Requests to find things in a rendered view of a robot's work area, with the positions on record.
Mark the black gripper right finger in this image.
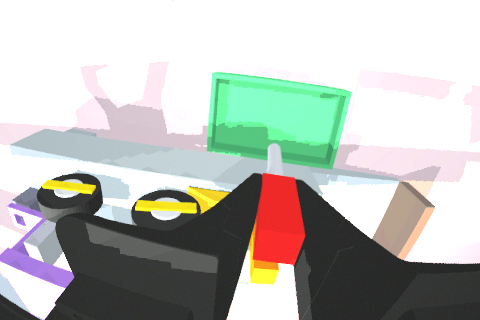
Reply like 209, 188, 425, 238
293, 179, 480, 320

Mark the yellow wedge with orange handle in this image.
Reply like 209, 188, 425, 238
188, 185, 279, 285

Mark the red-headed pin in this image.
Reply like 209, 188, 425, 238
252, 143, 305, 265

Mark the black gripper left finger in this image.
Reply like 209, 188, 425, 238
55, 173, 263, 320

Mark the green tray floor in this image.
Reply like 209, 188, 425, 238
216, 79, 340, 159

